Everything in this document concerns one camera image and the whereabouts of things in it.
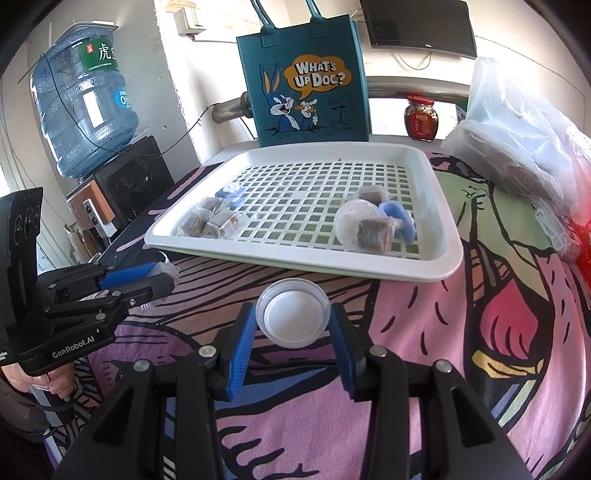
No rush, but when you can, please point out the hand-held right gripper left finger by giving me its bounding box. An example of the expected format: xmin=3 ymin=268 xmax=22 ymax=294
xmin=53 ymin=302 xmax=257 ymax=480

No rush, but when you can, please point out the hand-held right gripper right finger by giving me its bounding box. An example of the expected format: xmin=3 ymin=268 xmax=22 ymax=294
xmin=330 ymin=302 xmax=536 ymax=480

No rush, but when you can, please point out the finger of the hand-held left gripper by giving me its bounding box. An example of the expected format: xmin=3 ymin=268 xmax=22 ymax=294
xmin=54 ymin=262 xmax=161 ymax=297
xmin=43 ymin=272 xmax=177 ymax=320

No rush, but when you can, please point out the white round lid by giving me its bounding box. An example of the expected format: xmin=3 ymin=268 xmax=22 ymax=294
xmin=255 ymin=278 xmax=331 ymax=348

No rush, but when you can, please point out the blue and white clip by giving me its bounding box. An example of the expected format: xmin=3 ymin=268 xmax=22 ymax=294
xmin=216 ymin=182 xmax=245 ymax=208

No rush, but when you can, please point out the small clear plastic cup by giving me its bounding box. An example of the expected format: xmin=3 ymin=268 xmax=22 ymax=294
xmin=335 ymin=199 xmax=382 ymax=245

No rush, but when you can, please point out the white perforated plastic tray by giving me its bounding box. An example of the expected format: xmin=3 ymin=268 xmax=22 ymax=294
xmin=144 ymin=143 xmax=464 ymax=283

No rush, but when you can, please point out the blue plastic clip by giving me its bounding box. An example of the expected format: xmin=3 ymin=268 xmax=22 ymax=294
xmin=379 ymin=199 xmax=416 ymax=243

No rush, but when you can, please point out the person's left forearm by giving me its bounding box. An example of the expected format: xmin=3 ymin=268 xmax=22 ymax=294
xmin=0 ymin=378 xmax=51 ymax=444

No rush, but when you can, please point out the person's left hand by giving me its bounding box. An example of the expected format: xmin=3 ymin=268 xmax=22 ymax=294
xmin=0 ymin=364 xmax=74 ymax=394

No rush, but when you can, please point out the cardboard box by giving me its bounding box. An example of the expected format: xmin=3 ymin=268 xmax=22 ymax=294
xmin=65 ymin=222 xmax=100 ymax=264

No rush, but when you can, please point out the light green tray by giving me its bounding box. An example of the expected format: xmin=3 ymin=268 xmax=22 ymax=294
xmin=157 ymin=249 xmax=384 ymax=280

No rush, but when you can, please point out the black water dispenser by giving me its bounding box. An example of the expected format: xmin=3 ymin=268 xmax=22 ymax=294
xmin=66 ymin=135 xmax=176 ymax=241

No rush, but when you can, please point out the printed blanket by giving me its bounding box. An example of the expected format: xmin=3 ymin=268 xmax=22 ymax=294
xmin=44 ymin=152 xmax=591 ymax=480

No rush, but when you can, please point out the blue water jug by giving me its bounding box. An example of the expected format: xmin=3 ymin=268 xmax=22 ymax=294
xmin=30 ymin=25 xmax=140 ymax=178

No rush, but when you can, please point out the red-lidded glass jar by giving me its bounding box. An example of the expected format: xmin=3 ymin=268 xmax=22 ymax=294
xmin=404 ymin=95 xmax=437 ymax=141

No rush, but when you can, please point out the teal cartoon tote bag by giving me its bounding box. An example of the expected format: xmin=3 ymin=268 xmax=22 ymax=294
xmin=236 ymin=0 xmax=371 ymax=148

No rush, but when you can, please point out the red plastic bag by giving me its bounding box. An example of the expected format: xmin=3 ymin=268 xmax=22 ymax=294
xmin=570 ymin=217 xmax=591 ymax=259

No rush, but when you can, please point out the translucent plastic bag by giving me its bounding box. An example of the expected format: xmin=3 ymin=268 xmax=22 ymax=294
xmin=441 ymin=56 xmax=591 ymax=222

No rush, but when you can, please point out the black cable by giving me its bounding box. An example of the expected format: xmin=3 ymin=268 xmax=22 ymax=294
xmin=173 ymin=106 xmax=215 ymax=153

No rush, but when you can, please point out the wall switch box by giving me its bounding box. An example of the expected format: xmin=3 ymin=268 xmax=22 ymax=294
xmin=173 ymin=8 xmax=206 ymax=35

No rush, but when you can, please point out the television cable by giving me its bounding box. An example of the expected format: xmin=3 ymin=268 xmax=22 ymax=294
xmin=397 ymin=51 xmax=435 ymax=70

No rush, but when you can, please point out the black wall television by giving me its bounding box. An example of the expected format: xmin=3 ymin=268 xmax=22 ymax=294
xmin=360 ymin=0 xmax=478 ymax=59

